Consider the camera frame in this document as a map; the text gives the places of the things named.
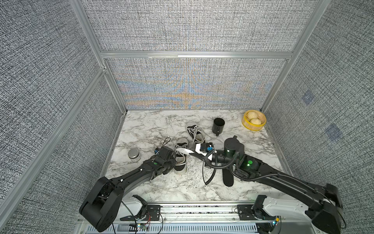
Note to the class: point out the yellow bamboo steamer basket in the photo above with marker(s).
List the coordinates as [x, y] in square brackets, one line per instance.
[246, 123]

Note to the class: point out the aluminium front rail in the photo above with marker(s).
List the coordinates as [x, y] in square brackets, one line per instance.
[291, 210]

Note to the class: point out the black canvas sneaker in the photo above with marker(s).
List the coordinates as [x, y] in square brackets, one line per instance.
[195, 132]
[181, 159]

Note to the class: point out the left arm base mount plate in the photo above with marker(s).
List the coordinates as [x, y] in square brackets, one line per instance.
[151, 212]

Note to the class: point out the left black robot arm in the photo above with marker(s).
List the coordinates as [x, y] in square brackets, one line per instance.
[100, 207]

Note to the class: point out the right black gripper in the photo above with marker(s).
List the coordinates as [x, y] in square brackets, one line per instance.
[201, 156]

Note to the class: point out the small silver round tin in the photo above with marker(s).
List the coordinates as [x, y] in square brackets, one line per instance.
[134, 155]

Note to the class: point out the white slotted cable duct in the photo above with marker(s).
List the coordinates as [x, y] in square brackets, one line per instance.
[187, 228]

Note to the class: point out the steamed bun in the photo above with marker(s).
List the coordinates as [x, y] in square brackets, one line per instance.
[256, 121]
[251, 115]

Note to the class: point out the lower steamed bun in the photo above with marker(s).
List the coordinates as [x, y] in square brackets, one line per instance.
[256, 121]

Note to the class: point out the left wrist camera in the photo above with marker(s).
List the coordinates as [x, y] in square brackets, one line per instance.
[165, 153]

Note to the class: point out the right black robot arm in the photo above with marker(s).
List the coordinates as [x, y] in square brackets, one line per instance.
[324, 204]

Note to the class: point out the upper steamed bun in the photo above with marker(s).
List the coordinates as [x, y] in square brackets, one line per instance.
[251, 115]

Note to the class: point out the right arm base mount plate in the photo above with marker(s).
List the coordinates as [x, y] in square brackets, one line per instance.
[253, 212]

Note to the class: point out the black metal mug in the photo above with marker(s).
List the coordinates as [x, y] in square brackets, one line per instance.
[218, 126]

